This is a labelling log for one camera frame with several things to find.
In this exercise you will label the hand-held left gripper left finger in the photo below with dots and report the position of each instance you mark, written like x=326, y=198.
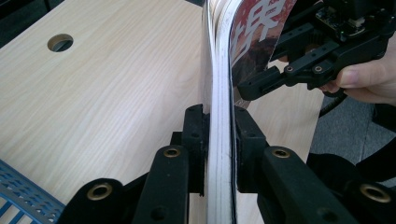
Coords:
x=196, y=149

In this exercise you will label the blue perforated tray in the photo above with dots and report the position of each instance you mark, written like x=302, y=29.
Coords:
x=25, y=193

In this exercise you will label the dark cloth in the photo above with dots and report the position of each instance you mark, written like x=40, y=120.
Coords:
x=330, y=169

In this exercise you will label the paperback book with reddish cover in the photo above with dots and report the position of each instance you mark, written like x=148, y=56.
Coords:
x=219, y=124

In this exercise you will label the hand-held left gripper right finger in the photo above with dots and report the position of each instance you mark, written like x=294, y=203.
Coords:
x=249, y=149

